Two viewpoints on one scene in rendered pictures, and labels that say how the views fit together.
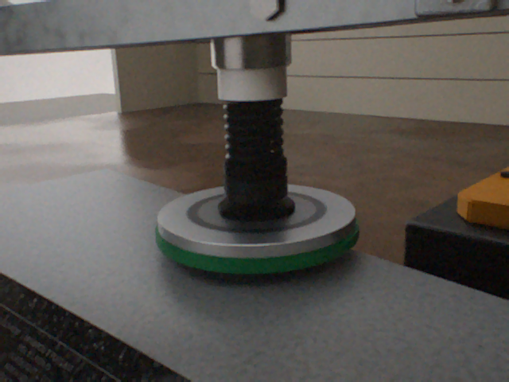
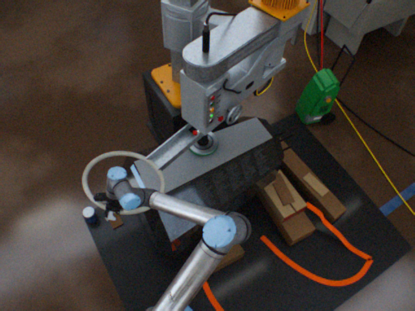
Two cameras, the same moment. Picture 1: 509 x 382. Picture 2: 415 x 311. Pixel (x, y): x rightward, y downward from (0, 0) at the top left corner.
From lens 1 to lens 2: 243 cm
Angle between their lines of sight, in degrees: 70
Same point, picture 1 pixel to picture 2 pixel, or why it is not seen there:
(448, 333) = (232, 135)
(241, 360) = (231, 153)
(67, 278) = (203, 168)
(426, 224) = (176, 115)
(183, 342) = (225, 158)
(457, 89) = not seen: outside the picture
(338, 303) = (222, 142)
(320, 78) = not seen: outside the picture
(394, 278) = (218, 134)
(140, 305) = (215, 161)
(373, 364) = (235, 144)
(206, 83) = not seen: outside the picture
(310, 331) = (227, 146)
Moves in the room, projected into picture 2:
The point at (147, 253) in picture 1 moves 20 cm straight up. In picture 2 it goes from (198, 159) to (198, 142)
